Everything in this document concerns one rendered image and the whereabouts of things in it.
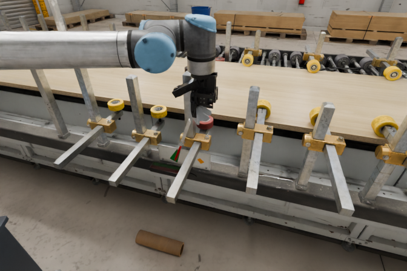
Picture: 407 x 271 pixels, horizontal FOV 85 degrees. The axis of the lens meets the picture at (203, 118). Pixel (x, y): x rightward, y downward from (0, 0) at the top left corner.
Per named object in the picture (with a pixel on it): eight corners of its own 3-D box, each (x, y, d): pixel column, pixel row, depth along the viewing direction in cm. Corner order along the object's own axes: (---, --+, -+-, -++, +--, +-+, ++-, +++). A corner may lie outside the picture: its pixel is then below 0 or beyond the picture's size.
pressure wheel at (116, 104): (128, 120, 123) (125, 102, 117) (114, 124, 119) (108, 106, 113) (125, 114, 129) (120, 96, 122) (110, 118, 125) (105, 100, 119)
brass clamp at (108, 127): (110, 134, 110) (108, 126, 107) (87, 130, 113) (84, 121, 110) (117, 127, 115) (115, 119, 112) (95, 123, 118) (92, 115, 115)
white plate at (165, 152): (209, 171, 104) (210, 155, 99) (159, 160, 110) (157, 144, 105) (210, 170, 105) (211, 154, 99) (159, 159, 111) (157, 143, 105)
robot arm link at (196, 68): (183, 60, 68) (192, 52, 76) (183, 75, 71) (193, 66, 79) (211, 63, 66) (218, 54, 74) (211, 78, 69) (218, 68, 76)
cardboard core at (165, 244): (178, 252, 133) (134, 238, 140) (179, 259, 137) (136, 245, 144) (183, 239, 139) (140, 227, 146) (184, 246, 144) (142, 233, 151)
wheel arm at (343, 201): (352, 218, 59) (357, 209, 57) (337, 214, 60) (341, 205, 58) (323, 119, 100) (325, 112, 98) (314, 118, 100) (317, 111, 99)
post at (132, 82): (148, 164, 116) (132, 77, 90) (142, 162, 117) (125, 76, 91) (151, 159, 119) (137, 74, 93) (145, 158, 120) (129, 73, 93)
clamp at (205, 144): (208, 150, 98) (208, 142, 95) (179, 145, 101) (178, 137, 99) (211, 143, 103) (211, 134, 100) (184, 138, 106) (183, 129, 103)
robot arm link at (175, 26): (134, 24, 57) (183, 23, 58) (140, 17, 67) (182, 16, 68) (140, 60, 62) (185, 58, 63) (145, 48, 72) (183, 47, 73)
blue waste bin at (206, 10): (208, 37, 618) (208, 8, 579) (188, 35, 634) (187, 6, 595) (214, 32, 665) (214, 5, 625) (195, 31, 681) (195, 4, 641)
